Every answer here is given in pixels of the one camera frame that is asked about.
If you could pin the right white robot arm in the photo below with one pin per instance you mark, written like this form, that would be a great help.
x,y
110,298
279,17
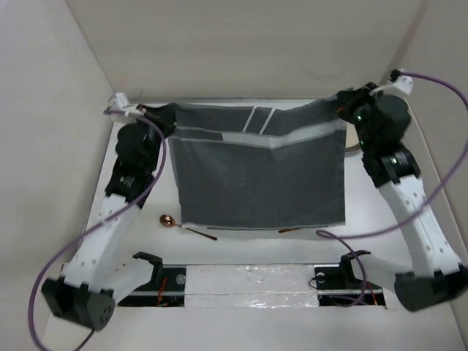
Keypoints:
x,y
436,274

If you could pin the grey striped cloth placemat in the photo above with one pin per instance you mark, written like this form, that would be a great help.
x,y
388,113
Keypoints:
x,y
259,168

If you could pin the white foil-covered front block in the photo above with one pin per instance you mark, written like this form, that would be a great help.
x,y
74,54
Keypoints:
x,y
250,286

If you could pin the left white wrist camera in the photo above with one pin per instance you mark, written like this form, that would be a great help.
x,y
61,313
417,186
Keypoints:
x,y
120,108

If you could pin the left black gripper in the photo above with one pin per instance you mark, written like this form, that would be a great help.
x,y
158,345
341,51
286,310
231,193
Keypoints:
x,y
163,116

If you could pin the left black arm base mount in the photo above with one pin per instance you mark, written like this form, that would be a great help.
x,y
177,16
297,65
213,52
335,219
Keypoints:
x,y
166,287

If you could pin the copper spoon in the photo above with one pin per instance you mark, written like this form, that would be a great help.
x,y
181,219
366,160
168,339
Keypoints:
x,y
168,221

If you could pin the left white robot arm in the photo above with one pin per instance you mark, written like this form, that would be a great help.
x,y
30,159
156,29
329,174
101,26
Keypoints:
x,y
90,286

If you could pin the round metal plate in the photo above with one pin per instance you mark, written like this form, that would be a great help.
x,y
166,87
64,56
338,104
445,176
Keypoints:
x,y
352,147

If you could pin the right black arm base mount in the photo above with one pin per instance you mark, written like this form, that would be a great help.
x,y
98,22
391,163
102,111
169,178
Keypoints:
x,y
336,285

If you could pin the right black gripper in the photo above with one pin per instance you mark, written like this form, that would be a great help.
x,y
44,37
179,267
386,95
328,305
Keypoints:
x,y
349,99

